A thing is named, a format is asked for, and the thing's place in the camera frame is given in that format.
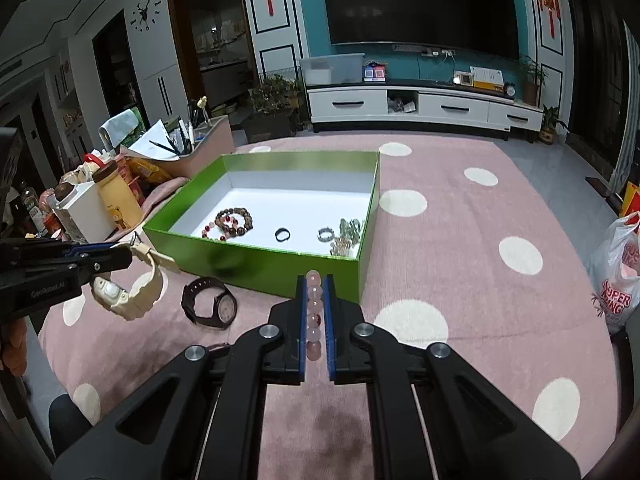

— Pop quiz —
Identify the yellow bottle brown cap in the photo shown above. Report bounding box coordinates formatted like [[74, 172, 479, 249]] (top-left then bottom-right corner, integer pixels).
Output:
[[92, 160, 143, 231]]

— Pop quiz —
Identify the large black television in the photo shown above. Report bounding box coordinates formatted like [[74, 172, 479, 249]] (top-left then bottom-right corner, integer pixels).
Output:
[[324, 0, 520, 58]]

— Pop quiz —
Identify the translucent storage bin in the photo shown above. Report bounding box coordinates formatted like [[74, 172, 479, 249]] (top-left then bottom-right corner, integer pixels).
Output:
[[300, 53, 364, 87]]

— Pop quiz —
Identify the beige wrist watch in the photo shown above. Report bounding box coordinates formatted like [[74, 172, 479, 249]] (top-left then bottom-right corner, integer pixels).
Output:
[[91, 242, 179, 321]]

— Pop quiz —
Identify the small potted plant right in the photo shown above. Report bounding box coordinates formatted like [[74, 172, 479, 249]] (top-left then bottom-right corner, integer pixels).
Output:
[[539, 105, 568, 145]]

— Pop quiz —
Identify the black wrist watch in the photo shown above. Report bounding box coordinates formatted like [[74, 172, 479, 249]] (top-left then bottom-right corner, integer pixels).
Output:
[[180, 278, 239, 330]]

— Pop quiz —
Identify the pink polka dot blanket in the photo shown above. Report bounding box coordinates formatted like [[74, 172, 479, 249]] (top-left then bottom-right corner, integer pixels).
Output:
[[38, 134, 618, 479]]

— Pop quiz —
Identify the yellow white box on cabinet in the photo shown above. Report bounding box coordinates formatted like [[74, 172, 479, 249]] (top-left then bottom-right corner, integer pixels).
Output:
[[470, 66, 504, 92]]

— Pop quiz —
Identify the gold bead trinket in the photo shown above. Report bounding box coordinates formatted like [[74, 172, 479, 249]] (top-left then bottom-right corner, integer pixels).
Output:
[[330, 237, 352, 257]]

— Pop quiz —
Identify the pink bead bracelet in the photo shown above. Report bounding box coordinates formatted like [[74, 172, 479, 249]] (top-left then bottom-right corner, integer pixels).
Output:
[[305, 268, 327, 362]]

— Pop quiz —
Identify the white plastic shopping bag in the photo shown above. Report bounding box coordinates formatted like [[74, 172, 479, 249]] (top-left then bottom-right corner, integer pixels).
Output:
[[587, 212, 639, 335]]

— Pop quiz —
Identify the dark red bead bracelet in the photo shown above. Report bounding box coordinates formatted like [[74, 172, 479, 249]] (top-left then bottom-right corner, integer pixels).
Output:
[[200, 207, 254, 242]]

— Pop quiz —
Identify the potted plant on floor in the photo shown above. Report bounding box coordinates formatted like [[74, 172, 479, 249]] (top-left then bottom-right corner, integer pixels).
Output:
[[241, 74, 304, 143]]

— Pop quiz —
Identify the deer wall clock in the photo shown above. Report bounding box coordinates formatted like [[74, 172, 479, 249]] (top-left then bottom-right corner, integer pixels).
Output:
[[129, 0, 163, 32]]

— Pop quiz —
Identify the white tv cabinet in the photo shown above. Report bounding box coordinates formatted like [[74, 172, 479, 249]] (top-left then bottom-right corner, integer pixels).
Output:
[[306, 82, 544, 133]]

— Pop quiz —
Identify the green jade pendant necklace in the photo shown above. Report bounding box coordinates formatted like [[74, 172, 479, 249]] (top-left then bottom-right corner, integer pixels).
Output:
[[338, 216, 364, 247]]

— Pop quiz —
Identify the potted plant on cabinet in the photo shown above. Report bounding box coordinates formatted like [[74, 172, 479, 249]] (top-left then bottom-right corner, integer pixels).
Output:
[[518, 54, 547, 106]]

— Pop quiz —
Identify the green jewelry box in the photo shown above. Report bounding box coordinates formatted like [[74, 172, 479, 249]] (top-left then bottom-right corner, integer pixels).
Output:
[[143, 151, 380, 302]]

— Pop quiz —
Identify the person's left hand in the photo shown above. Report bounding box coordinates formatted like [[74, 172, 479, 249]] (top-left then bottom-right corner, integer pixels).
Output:
[[1, 318, 27, 377]]

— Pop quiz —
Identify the pink desk organizer tray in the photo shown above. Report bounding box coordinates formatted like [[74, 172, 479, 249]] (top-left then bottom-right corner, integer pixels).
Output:
[[122, 115, 235, 178]]

